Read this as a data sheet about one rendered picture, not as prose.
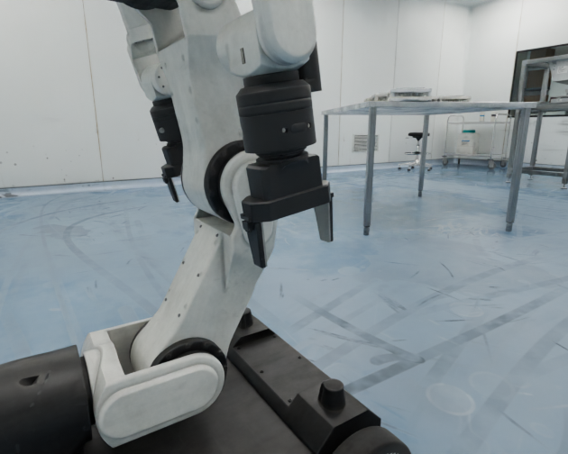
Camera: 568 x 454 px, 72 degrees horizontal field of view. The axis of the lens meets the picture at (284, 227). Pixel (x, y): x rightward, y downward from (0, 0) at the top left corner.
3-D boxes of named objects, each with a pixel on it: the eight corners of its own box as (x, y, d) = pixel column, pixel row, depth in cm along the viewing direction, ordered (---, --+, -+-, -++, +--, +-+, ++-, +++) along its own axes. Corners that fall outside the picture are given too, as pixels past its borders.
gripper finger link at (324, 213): (332, 243, 53) (327, 199, 51) (317, 239, 56) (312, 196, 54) (341, 240, 54) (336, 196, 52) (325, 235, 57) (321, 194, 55)
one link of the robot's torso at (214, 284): (141, 435, 61) (227, 136, 58) (115, 369, 77) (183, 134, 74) (228, 426, 70) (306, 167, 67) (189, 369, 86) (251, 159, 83)
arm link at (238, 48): (265, 116, 41) (247, -6, 37) (220, 121, 49) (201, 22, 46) (344, 103, 47) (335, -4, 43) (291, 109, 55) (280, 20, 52)
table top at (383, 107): (321, 114, 383) (321, 111, 382) (428, 114, 394) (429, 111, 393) (368, 106, 239) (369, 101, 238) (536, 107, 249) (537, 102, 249)
